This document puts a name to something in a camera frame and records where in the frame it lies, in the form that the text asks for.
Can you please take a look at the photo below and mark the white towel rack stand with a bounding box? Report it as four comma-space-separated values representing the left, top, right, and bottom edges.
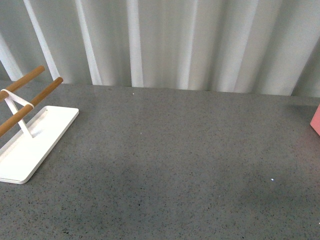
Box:
0, 65, 80, 185

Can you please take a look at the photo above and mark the white pleated curtain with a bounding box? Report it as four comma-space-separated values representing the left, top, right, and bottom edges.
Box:
0, 0, 320, 97

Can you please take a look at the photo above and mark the pink box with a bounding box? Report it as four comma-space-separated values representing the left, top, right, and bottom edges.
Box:
310, 105, 320, 136

